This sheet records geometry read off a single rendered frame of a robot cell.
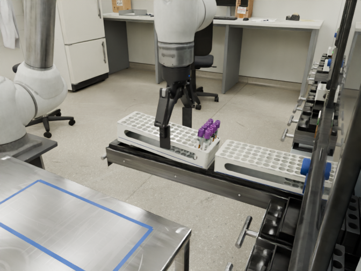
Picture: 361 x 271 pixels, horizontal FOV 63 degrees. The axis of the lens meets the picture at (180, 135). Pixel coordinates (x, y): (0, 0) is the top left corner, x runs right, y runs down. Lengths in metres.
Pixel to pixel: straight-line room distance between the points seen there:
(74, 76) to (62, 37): 0.49
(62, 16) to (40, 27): 2.78
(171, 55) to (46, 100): 0.68
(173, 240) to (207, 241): 1.14
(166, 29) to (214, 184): 0.41
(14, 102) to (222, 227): 1.26
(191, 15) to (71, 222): 0.52
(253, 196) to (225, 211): 1.15
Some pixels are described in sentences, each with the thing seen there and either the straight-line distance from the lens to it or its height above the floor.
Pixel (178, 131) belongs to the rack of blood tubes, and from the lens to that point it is 0.85.
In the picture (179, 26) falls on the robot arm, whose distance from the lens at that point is 0.71.
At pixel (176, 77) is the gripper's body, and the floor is 1.05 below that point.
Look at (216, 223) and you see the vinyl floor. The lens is 1.82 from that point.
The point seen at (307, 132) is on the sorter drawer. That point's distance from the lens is 1.10.
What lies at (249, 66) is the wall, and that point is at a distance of 4.41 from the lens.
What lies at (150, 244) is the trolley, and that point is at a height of 0.82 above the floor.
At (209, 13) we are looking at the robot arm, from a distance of 0.84.
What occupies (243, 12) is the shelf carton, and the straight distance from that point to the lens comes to 4.07.
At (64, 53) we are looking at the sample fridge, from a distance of 4.08.
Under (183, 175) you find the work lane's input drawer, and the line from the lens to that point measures 0.81.
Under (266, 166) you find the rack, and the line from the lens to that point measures 0.76.
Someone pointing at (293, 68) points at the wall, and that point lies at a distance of 4.30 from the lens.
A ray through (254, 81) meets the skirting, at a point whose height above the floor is 0.03.
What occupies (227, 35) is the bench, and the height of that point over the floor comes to 0.74.
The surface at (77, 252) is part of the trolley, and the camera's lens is 0.60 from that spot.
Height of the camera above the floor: 1.25
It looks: 27 degrees down
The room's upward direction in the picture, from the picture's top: straight up
